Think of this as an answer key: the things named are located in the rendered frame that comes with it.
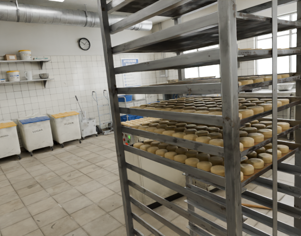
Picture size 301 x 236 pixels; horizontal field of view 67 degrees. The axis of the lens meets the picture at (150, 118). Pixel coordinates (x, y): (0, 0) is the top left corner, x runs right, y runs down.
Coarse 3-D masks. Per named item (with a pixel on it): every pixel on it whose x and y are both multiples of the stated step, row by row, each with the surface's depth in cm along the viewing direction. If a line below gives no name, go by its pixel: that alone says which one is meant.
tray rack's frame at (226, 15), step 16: (224, 0) 52; (272, 0) 65; (224, 16) 53; (272, 16) 66; (224, 32) 54; (272, 32) 67; (224, 48) 55; (272, 48) 67; (224, 64) 55; (272, 64) 68; (224, 80) 56; (272, 80) 69; (224, 96) 57; (272, 96) 70; (224, 112) 58; (272, 112) 71; (224, 128) 59; (272, 128) 72; (224, 144) 60; (272, 144) 73; (224, 160) 61; (272, 160) 73; (240, 176) 61; (272, 176) 74; (240, 192) 61; (272, 192) 75; (240, 208) 62; (272, 208) 76; (240, 224) 63; (272, 224) 78
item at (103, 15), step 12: (108, 24) 100; (108, 36) 100; (108, 48) 101; (108, 60) 101; (108, 72) 102; (108, 84) 104; (120, 132) 108; (120, 144) 109; (120, 156) 109; (120, 168) 110; (120, 180) 112; (132, 228) 117
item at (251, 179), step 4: (132, 144) 113; (296, 148) 86; (292, 152) 83; (284, 156) 80; (288, 156) 82; (280, 160) 78; (264, 168) 72; (268, 168) 73; (260, 172) 70; (264, 172) 72; (252, 176) 67; (256, 176) 69; (248, 180) 66; (252, 180) 67; (244, 184) 65
